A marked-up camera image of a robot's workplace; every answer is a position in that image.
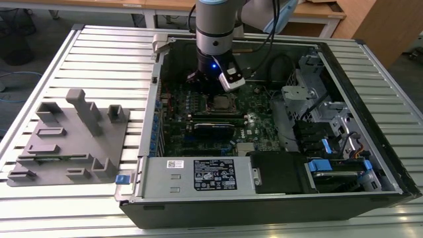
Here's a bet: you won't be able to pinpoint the silver metal drive cage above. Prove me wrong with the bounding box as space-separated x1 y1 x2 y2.
281 53 357 152

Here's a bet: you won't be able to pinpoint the hard disk in blue carrier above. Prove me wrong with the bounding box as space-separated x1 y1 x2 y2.
306 158 378 193

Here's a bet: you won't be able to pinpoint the wooden cabinet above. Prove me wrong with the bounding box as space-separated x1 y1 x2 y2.
334 0 423 72

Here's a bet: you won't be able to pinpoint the orange and yellow wires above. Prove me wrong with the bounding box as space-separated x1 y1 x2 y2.
350 145 367 159

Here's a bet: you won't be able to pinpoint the black rating label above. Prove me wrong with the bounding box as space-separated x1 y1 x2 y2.
193 159 239 191

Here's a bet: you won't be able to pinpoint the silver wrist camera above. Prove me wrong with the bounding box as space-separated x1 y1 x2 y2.
217 61 249 93

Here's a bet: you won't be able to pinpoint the wooden desk white frame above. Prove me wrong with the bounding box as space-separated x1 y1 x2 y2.
0 0 148 28
144 0 347 38

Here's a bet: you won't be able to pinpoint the looped black wire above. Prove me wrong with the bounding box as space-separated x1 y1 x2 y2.
269 53 295 84

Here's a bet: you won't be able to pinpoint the grey parts rack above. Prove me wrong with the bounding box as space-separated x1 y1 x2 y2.
6 88 132 187

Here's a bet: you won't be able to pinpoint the black PC case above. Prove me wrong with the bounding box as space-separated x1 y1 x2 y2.
114 33 423 230

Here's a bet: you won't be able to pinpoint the black plastic disk bay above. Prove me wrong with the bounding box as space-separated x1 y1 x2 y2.
293 120 341 155

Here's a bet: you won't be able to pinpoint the grey power supply unit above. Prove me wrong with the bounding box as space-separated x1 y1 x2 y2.
134 156 258 199

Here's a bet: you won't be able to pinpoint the green RAM stick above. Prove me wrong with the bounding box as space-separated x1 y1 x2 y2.
35 156 74 162

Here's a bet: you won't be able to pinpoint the blue floor cable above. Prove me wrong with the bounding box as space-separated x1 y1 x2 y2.
0 70 44 104

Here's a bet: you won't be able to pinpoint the thick black wire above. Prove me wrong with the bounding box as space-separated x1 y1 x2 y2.
299 91 331 123

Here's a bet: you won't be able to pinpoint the silver CPU chip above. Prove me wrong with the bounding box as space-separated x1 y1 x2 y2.
213 95 233 109

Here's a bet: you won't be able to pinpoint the green motherboard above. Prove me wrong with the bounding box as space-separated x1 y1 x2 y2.
158 74 289 158

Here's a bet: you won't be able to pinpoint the black graphics card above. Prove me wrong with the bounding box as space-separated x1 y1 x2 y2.
194 121 237 141

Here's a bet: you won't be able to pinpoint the CPU socket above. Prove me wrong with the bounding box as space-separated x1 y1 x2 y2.
206 92 243 114

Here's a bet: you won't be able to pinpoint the silver chipset heatsink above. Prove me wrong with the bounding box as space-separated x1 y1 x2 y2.
237 142 258 152

